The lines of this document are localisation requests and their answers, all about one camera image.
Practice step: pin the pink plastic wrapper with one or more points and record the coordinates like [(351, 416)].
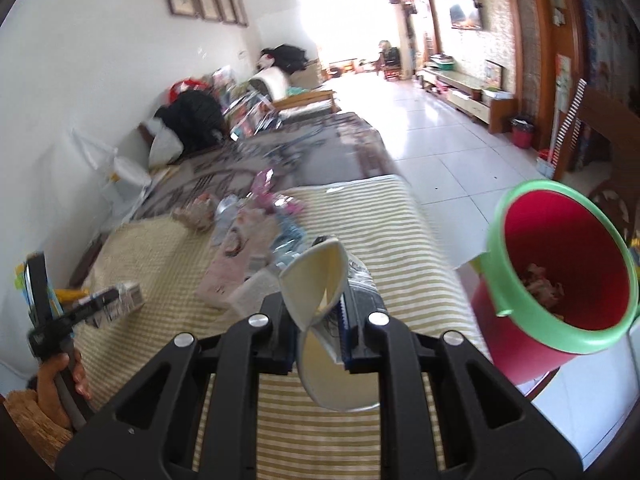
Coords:
[(275, 195)]

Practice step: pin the small red floor bin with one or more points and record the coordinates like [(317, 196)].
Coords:
[(522, 135)]

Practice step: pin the black cloth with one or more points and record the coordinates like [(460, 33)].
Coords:
[(287, 57)]

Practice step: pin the yellow box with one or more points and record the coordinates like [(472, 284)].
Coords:
[(70, 294)]

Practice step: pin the dark brown box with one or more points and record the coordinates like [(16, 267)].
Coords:
[(131, 302)]

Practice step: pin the white bag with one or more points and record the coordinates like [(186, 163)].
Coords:
[(165, 145)]

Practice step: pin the white dotted paper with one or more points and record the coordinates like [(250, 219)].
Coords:
[(227, 212)]

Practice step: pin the framed geometric picture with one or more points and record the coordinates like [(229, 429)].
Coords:
[(493, 75)]

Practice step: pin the blue white wrapper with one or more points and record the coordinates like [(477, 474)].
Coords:
[(290, 235)]

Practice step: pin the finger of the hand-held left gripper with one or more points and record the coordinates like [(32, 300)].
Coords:
[(90, 312)]

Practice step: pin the carved wooden chair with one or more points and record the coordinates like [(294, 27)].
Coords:
[(605, 130)]

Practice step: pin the white desk lamp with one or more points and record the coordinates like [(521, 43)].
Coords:
[(125, 170)]

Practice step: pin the person's left hand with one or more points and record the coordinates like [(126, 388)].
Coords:
[(50, 387)]

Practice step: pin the wooden sofa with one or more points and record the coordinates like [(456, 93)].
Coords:
[(305, 97)]

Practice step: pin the person's left forearm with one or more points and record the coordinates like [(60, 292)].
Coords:
[(30, 427)]

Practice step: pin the clear plastic bottle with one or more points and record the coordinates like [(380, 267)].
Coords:
[(250, 290)]

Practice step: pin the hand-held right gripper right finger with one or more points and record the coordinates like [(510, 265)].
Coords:
[(348, 332)]

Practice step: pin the red bag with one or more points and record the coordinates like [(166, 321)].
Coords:
[(182, 85)]

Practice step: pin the wall television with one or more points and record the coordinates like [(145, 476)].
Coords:
[(467, 16)]

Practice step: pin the red bin with green rim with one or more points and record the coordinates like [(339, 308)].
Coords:
[(575, 240)]

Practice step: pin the black jacket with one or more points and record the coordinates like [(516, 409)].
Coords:
[(195, 120)]

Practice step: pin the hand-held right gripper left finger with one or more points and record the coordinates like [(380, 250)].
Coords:
[(287, 347)]

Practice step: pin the magazine rack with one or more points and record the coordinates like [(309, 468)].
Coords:
[(245, 105)]

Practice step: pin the yellow checkered cloth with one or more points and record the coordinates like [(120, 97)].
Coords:
[(165, 280)]

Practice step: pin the crushed white paper cup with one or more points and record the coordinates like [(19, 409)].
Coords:
[(315, 280)]

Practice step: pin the printed paper wrapper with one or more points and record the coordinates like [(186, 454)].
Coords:
[(195, 212), (542, 290)]

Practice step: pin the low television cabinet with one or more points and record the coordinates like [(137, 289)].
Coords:
[(470, 97)]

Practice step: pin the printed grey table cover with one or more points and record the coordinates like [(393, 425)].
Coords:
[(340, 155)]

